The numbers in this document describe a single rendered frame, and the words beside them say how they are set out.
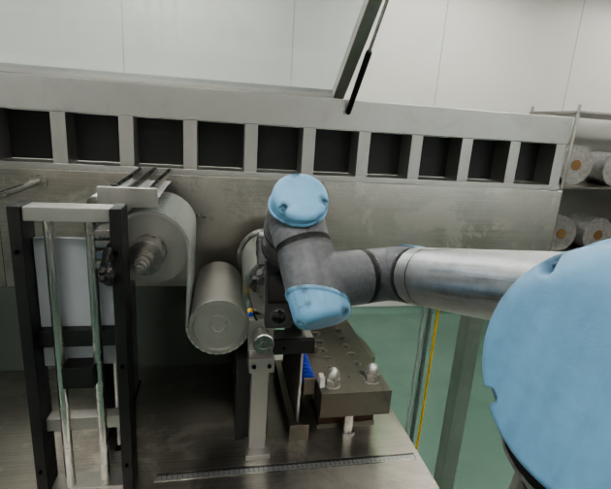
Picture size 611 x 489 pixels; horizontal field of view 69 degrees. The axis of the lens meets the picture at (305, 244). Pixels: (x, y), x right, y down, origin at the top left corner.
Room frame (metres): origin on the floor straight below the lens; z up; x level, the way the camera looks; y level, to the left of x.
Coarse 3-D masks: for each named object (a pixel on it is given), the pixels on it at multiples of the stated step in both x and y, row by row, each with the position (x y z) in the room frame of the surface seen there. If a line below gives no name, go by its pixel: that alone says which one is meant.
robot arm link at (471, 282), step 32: (384, 256) 0.57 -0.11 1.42; (416, 256) 0.52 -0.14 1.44; (448, 256) 0.48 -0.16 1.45; (480, 256) 0.45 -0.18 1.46; (512, 256) 0.42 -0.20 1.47; (544, 256) 0.39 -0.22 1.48; (384, 288) 0.55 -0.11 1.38; (416, 288) 0.50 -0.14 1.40; (448, 288) 0.45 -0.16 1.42; (480, 288) 0.42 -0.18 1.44
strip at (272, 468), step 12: (372, 456) 0.81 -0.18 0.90; (384, 456) 0.82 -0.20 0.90; (396, 456) 0.82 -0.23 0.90; (408, 456) 0.82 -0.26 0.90; (228, 468) 0.75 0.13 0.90; (240, 468) 0.76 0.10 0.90; (252, 468) 0.76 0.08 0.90; (264, 468) 0.76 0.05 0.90; (276, 468) 0.76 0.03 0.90; (288, 468) 0.76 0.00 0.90; (300, 468) 0.77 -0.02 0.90; (312, 468) 0.77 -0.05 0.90; (156, 480) 0.71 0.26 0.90; (168, 480) 0.71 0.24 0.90
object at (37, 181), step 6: (36, 174) 1.06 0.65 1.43; (30, 180) 1.02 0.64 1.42; (36, 180) 1.04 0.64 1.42; (42, 180) 1.06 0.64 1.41; (12, 186) 0.93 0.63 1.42; (18, 186) 0.95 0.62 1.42; (24, 186) 0.97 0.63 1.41; (30, 186) 1.00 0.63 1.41; (36, 186) 1.06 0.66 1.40; (42, 186) 1.06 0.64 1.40; (0, 192) 0.86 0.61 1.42; (6, 192) 0.88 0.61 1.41; (12, 192) 0.91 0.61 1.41; (0, 198) 0.86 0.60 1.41
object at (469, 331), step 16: (464, 320) 1.52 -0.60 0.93; (480, 320) 1.50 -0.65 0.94; (464, 336) 1.50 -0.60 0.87; (480, 336) 1.50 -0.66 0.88; (464, 352) 1.49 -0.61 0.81; (464, 368) 1.49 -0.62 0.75; (464, 384) 1.49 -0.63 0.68; (448, 400) 1.53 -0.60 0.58; (464, 400) 1.49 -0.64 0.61; (448, 416) 1.51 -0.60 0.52; (464, 416) 1.50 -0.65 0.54; (448, 432) 1.49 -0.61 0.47; (448, 448) 1.49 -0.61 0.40; (448, 464) 1.49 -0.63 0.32; (448, 480) 1.49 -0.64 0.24
